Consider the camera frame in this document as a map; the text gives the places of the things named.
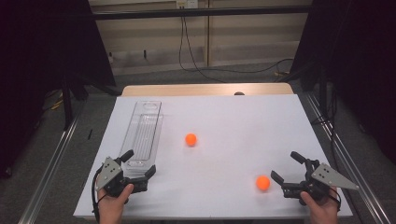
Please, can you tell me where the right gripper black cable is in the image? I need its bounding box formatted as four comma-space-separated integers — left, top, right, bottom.
326, 189, 343, 213

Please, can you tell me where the light wooden table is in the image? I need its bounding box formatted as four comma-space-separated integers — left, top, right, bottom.
120, 82, 295, 97

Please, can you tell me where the aluminium floor rail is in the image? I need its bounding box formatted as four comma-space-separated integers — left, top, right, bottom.
17, 102, 87, 224
302, 92, 391, 224

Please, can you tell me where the black curtain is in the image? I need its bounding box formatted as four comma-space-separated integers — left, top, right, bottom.
0, 0, 117, 180
290, 0, 396, 166

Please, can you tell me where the clear plastic container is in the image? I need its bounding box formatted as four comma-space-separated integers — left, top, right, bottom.
119, 100, 164, 179

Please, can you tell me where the black power cable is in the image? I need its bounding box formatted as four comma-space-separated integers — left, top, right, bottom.
177, 15, 295, 75
182, 15, 228, 84

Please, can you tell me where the long wooden counter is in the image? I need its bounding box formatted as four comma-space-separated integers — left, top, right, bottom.
88, 0, 314, 77

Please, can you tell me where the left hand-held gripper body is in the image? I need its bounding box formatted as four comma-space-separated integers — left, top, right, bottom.
94, 156, 149, 199

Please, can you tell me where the black cable bundle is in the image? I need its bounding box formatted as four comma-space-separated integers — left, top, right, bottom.
311, 87, 340, 162

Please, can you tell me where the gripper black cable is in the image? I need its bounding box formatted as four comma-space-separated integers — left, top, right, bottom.
91, 166, 108, 223
326, 189, 343, 213

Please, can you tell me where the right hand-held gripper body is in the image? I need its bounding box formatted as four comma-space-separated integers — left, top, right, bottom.
281, 158, 360, 206

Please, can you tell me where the person's left hand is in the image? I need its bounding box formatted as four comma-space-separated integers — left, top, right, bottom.
97, 183, 134, 224

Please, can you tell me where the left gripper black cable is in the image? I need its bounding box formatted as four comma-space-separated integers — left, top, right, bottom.
91, 166, 108, 223

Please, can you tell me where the black metal stand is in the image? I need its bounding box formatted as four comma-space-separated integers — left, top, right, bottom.
60, 73, 122, 132
284, 62, 331, 125

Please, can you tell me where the black horizontal bar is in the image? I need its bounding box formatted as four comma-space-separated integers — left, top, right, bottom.
90, 4, 314, 21

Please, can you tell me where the white wall socket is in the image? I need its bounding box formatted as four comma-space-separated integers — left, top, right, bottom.
176, 0, 199, 9

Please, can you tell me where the person's right hand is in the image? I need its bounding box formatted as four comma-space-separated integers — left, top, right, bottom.
300, 186, 340, 224

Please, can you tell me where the orange ball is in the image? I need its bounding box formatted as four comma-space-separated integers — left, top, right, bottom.
184, 133, 198, 147
255, 175, 272, 191

